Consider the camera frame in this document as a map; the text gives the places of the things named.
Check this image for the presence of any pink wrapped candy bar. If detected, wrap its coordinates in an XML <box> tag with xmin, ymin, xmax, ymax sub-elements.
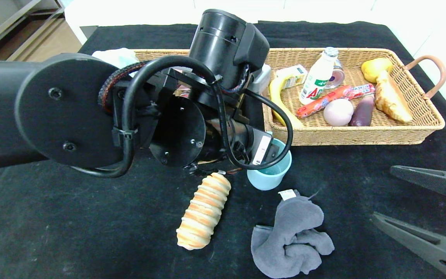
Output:
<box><xmin>343</xmin><ymin>84</ymin><xmax>376</xmax><ymax>100</ymax></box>

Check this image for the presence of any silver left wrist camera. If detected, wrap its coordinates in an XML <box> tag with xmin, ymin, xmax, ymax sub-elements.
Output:
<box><xmin>251</xmin><ymin>64</ymin><xmax>272</xmax><ymax>95</ymax></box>

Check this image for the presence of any purple eggplant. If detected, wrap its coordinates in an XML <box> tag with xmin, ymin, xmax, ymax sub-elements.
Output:
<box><xmin>349</xmin><ymin>95</ymin><xmax>375</xmax><ymax>127</ymax></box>

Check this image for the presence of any pink egg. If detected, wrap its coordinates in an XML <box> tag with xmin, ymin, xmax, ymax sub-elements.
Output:
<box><xmin>322</xmin><ymin>99</ymin><xmax>354</xmax><ymax>127</ymax></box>

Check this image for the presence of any light blue bath loofah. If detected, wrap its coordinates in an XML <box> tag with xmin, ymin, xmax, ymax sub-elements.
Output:
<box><xmin>91</xmin><ymin>48</ymin><xmax>140</xmax><ymax>69</ymax></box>

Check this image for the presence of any grey towel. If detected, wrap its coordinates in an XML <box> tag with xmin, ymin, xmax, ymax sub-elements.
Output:
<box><xmin>250</xmin><ymin>189</ymin><xmax>335</xmax><ymax>279</ymax></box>

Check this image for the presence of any light blue mug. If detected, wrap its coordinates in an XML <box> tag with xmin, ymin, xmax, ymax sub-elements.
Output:
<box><xmin>247</xmin><ymin>138</ymin><xmax>292</xmax><ymax>191</ymax></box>

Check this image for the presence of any yellow banana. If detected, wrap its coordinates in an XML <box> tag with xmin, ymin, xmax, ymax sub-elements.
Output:
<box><xmin>269</xmin><ymin>74</ymin><xmax>305</xmax><ymax>127</ymax></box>

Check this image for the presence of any yellow lemon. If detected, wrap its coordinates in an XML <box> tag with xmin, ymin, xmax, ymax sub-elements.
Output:
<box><xmin>360</xmin><ymin>57</ymin><xmax>393</xmax><ymax>83</ymax></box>

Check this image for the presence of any striped bread roll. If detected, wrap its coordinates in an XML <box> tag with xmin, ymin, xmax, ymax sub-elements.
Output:
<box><xmin>176</xmin><ymin>172</ymin><xmax>232</xmax><ymax>251</ymax></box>

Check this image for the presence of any white drink bottle green label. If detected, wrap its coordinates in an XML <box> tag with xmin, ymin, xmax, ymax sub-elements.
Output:
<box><xmin>299</xmin><ymin>47</ymin><xmax>340</xmax><ymax>105</ymax></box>

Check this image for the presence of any small white yellow carton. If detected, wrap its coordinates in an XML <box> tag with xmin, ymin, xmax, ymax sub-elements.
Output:
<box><xmin>276</xmin><ymin>65</ymin><xmax>308</xmax><ymax>89</ymax></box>

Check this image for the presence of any golden croissant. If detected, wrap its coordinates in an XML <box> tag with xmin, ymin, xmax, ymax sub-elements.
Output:
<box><xmin>374</xmin><ymin>70</ymin><xmax>413</xmax><ymax>124</ymax></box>

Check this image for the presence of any orange sausage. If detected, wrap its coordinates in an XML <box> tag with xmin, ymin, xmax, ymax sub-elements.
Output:
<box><xmin>296</xmin><ymin>85</ymin><xmax>353</xmax><ymax>119</ymax></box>

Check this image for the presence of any wicker basket with brown handles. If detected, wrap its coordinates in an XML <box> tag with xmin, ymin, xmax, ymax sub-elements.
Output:
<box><xmin>262</xmin><ymin>47</ymin><xmax>446</xmax><ymax>146</ymax></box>
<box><xmin>132</xmin><ymin>49</ymin><xmax>247</xmax><ymax>101</ymax></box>

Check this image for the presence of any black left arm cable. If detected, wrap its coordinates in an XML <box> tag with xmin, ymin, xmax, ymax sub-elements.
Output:
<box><xmin>72</xmin><ymin>55</ymin><xmax>294</xmax><ymax>179</ymax></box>

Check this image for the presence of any gold drink can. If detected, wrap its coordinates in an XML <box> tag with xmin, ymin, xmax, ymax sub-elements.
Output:
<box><xmin>326</xmin><ymin>59</ymin><xmax>345</xmax><ymax>90</ymax></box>

